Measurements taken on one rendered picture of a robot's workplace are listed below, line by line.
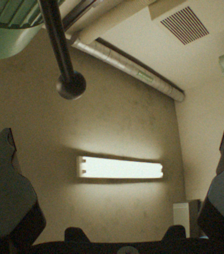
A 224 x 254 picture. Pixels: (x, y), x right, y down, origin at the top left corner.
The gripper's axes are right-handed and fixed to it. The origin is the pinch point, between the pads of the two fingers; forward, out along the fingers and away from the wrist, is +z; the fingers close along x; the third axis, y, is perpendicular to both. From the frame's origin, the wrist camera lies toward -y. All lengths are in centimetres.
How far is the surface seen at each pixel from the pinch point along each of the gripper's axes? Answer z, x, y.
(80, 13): 179, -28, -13
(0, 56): 16.8, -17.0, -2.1
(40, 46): 181, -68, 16
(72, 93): 9.8, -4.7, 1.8
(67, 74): 8.9, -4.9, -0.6
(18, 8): 10.8, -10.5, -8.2
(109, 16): 176, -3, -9
